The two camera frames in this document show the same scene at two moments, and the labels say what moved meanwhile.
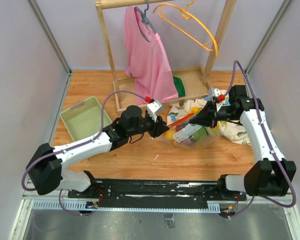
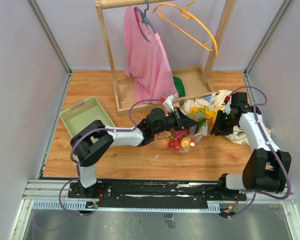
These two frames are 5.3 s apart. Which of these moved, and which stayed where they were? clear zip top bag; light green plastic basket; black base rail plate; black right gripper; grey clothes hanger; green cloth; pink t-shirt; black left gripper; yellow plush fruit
Moved: yellow plush fruit; black left gripper; clear zip top bag; black right gripper
Stayed: grey clothes hanger; light green plastic basket; black base rail plate; green cloth; pink t-shirt
